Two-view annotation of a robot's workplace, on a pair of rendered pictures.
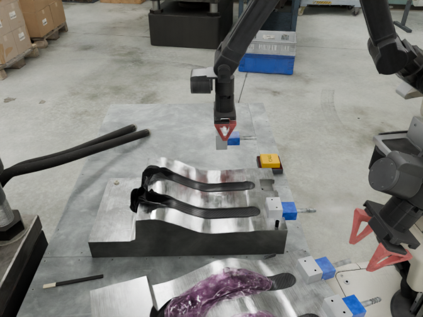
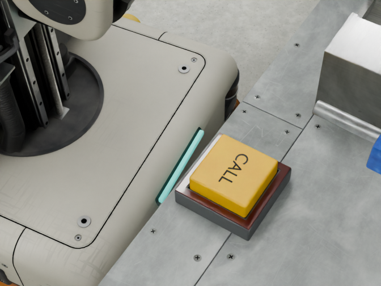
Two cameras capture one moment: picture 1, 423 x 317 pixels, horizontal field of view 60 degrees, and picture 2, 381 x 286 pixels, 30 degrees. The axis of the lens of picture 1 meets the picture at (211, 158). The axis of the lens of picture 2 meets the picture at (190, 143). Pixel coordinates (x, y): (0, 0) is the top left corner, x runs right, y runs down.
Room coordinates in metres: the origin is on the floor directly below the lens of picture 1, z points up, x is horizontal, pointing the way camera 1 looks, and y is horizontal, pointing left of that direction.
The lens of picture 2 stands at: (1.34, -0.02, 1.37)
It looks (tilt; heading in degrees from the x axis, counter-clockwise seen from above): 53 degrees down; 216
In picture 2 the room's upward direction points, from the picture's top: 2 degrees counter-clockwise
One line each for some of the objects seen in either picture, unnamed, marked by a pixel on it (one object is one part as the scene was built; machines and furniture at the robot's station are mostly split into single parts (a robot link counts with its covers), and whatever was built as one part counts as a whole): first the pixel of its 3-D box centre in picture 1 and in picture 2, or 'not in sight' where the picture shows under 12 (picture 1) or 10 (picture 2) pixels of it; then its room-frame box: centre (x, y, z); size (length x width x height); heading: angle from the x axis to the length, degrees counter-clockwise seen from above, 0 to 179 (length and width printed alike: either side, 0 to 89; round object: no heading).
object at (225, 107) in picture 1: (224, 102); not in sight; (1.00, -0.04, 1.06); 0.10 x 0.07 x 0.07; 1
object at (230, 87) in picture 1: (222, 83); not in sight; (1.00, -0.03, 1.12); 0.07 x 0.06 x 0.07; 87
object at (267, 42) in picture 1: (267, 42); not in sight; (4.05, -0.62, 0.28); 0.61 x 0.41 x 0.15; 79
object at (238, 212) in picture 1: (194, 192); not in sight; (0.76, 0.05, 0.92); 0.35 x 0.16 x 0.09; 91
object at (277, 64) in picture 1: (266, 58); not in sight; (4.05, -0.62, 0.11); 0.61 x 0.41 x 0.22; 79
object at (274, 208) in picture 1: (291, 211); not in sight; (0.71, -0.21, 0.89); 0.13 x 0.05 x 0.05; 92
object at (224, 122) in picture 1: (225, 125); not in sight; (0.99, -0.04, 0.99); 0.07 x 0.07 x 0.09; 1
